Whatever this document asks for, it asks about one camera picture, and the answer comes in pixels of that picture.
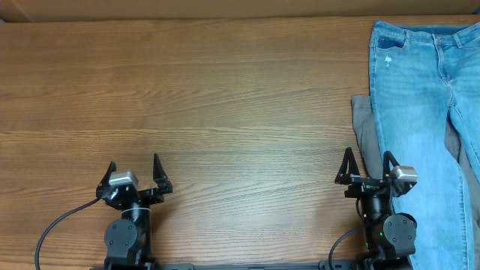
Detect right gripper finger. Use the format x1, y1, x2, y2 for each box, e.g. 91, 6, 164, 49
382, 151, 399, 179
334, 147, 360, 185

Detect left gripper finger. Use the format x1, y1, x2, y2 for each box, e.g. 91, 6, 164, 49
153, 153, 173, 194
96, 161, 116, 191

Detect light blue denim jeans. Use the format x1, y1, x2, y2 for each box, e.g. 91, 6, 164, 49
369, 21, 479, 269

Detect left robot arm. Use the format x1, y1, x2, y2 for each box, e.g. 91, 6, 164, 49
96, 154, 173, 269

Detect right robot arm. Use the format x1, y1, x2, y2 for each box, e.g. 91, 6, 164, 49
328, 148, 418, 270

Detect grey trousers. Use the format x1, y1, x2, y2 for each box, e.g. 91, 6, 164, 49
352, 96, 479, 270

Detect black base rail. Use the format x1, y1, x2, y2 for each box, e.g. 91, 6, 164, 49
89, 259, 376, 270

